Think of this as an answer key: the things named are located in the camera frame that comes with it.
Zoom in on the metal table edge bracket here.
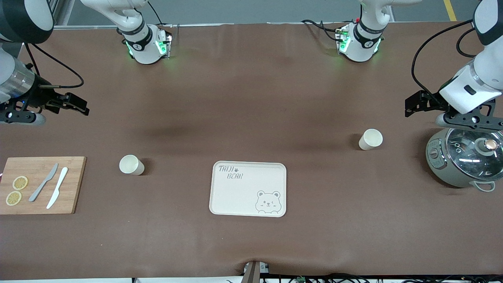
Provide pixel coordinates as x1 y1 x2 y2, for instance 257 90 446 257
242 261 270 283

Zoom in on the white plastic knife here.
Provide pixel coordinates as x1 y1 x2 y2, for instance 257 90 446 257
46 167 69 209

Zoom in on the glass pot lid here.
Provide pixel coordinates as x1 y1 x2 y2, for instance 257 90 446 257
446 128 503 177

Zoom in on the white plastic cup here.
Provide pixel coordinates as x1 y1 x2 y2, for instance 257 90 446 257
358 129 384 151
119 154 145 176

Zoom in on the grey-green electric cooking pot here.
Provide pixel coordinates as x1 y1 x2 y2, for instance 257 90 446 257
426 128 503 193

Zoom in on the aluminium frame post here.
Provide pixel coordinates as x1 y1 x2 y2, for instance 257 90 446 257
46 0 76 29

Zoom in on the black right base cable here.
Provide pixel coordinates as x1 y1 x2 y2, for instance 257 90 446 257
147 0 163 26

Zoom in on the brown table cover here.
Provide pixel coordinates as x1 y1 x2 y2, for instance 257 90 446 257
0 22 503 280

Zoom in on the black left base cable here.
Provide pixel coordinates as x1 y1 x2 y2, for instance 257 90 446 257
301 19 346 42

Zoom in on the cream tray with bear print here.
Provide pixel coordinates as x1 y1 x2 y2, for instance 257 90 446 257
209 161 287 218

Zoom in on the grey plastic knife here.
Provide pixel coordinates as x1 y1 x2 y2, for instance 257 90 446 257
29 163 59 202

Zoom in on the bamboo cutting board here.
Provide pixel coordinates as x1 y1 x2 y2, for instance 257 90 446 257
0 156 87 215

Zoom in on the black base cable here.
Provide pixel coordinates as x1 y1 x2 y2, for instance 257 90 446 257
147 0 163 26
301 19 346 42

